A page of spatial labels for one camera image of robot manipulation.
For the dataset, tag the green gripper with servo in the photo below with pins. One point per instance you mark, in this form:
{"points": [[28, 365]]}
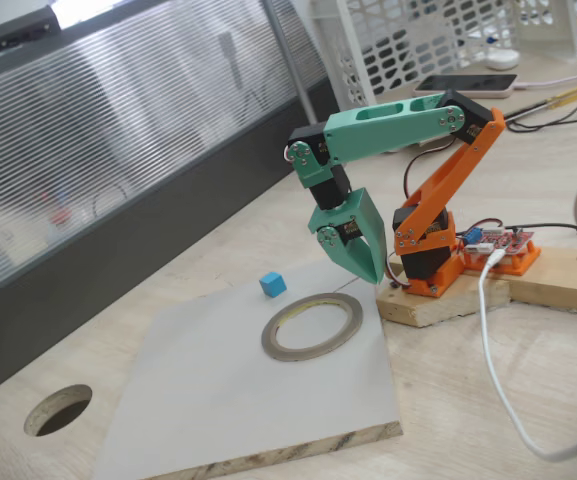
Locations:
{"points": [[364, 216]]}

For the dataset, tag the small blue cube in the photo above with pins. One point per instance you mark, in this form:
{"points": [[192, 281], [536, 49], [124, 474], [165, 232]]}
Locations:
{"points": [[271, 286]]}

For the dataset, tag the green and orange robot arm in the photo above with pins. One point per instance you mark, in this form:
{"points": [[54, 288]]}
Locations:
{"points": [[383, 132]]}

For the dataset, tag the wooden block with screw holes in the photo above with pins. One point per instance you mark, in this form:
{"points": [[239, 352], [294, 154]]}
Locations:
{"points": [[443, 311]]}

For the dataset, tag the red motor controller board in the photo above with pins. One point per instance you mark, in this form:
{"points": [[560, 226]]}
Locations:
{"points": [[510, 240]]}

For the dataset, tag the orange controller board holder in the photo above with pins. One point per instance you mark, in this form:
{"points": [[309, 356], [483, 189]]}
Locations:
{"points": [[523, 262]]}

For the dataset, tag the smartphone in pale case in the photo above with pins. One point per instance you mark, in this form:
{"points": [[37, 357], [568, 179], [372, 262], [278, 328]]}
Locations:
{"points": [[463, 83]]}

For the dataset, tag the white chipboard panel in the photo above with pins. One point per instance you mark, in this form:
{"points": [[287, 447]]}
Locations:
{"points": [[208, 385]]}

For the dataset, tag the white perforated plastic basket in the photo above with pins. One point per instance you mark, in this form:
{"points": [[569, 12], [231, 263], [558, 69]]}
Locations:
{"points": [[548, 30], [398, 45]]}

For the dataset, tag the long wooden plank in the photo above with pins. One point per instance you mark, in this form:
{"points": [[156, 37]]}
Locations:
{"points": [[568, 280]]}

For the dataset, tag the white earbuds case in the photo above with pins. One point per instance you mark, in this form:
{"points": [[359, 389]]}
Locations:
{"points": [[502, 59]]}

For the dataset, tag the grey ribbed desk partition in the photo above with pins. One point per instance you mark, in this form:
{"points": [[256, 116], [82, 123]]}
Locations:
{"points": [[118, 150]]}

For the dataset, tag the black box device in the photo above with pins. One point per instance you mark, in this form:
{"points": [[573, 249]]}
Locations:
{"points": [[23, 30]]}

